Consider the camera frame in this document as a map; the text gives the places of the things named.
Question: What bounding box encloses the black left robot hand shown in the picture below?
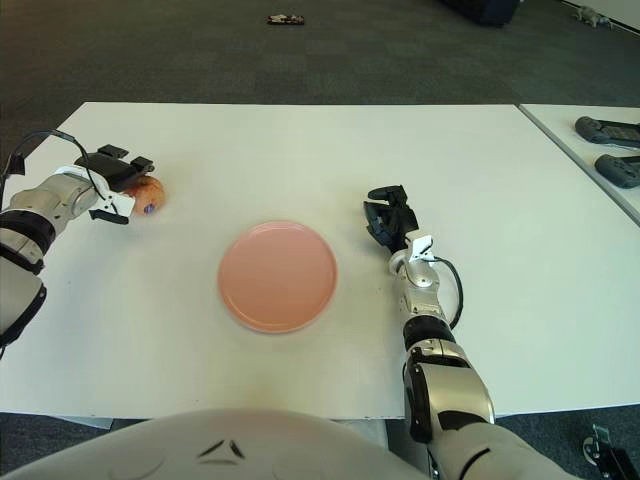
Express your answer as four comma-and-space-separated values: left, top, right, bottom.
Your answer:
74, 144, 156, 226

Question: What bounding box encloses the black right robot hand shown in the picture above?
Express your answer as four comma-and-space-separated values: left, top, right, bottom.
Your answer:
362, 184, 436, 264

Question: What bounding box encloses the red apple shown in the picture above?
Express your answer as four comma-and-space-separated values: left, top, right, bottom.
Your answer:
122, 177, 167, 217

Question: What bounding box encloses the pink round plate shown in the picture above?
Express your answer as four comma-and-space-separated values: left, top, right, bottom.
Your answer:
216, 220, 339, 334

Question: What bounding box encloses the grey handheld controller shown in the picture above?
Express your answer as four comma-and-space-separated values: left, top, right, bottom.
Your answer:
593, 153, 640, 189
573, 115, 640, 149

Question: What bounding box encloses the dark blue bag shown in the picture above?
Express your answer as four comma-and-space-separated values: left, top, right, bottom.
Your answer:
437, 0, 524, 29

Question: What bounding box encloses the grey robot torso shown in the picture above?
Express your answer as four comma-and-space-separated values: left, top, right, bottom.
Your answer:
0, 407, 426, 480

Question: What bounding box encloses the black wheeled stand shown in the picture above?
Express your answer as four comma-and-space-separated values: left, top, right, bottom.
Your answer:
582, 423, 640, 480

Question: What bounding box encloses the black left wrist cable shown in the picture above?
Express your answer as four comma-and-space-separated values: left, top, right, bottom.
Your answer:
0, 129, 119, 216

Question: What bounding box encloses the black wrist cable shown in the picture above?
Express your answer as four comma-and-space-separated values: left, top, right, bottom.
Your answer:
432, 257, 464, 329
0, 129, 119, 216

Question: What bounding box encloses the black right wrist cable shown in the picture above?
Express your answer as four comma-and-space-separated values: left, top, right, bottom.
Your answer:
432, 257, 464, 329

